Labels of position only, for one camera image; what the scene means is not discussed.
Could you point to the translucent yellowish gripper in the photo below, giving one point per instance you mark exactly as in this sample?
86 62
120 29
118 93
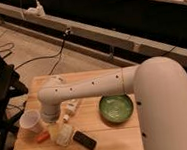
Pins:
54 130

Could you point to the orange red pepper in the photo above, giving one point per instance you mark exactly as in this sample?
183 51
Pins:
43 136

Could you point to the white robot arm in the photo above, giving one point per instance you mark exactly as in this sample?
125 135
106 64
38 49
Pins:
159 86

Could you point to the green ceramic bowl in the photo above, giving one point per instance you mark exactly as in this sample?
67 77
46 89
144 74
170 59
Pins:
116 109

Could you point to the clear plastic packet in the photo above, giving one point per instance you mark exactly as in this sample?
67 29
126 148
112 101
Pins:
64 135

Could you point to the white squeeze bottle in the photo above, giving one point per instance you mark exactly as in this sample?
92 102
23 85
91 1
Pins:
70 109

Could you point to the black smartphone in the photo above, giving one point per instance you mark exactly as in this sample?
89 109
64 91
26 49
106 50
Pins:
84 140

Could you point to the white object on rail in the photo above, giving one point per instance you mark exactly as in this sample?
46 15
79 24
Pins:
38 10

